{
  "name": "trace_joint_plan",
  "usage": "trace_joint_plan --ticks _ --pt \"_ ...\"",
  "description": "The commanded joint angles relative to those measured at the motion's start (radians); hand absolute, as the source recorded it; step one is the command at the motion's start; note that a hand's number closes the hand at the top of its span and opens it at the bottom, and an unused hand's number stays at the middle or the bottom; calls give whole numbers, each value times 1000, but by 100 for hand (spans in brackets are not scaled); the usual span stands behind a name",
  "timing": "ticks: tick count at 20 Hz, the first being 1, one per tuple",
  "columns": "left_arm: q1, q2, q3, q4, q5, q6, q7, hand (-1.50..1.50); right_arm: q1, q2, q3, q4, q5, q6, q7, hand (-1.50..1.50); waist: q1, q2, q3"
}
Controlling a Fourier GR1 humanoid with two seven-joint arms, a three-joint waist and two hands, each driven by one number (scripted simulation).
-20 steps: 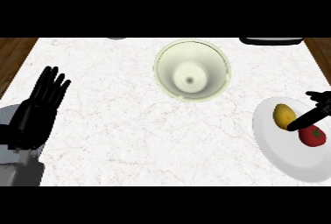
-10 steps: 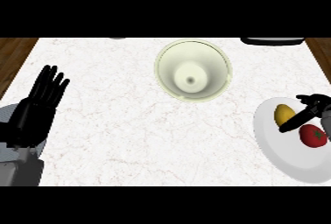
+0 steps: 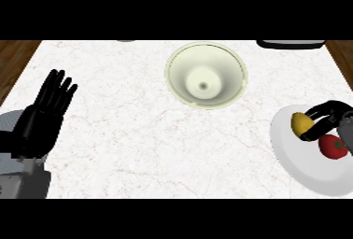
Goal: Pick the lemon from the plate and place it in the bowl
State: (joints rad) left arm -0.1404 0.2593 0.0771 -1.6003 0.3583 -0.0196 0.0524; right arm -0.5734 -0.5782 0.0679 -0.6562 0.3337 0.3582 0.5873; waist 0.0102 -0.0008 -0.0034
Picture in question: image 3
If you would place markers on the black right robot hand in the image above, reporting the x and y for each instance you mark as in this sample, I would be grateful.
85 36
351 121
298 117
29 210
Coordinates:
327 117

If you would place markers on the yellow lemon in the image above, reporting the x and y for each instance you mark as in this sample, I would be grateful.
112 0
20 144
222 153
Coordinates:
302 123

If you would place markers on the pale green bowl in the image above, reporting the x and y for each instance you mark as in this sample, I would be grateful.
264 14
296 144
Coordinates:
206 75

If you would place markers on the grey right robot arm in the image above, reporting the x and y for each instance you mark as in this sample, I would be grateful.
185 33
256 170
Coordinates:
348 129

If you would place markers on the red tomato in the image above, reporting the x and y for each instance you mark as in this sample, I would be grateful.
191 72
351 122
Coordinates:
333 147

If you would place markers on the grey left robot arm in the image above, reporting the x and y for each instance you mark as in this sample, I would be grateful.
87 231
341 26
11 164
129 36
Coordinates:
22 177

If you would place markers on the black and white appliance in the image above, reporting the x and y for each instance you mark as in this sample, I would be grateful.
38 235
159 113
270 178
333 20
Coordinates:
292 44

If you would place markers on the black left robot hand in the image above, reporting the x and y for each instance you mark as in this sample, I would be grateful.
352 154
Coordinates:
39 121

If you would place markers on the white plate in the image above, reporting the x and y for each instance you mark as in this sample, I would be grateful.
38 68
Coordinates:
313 161

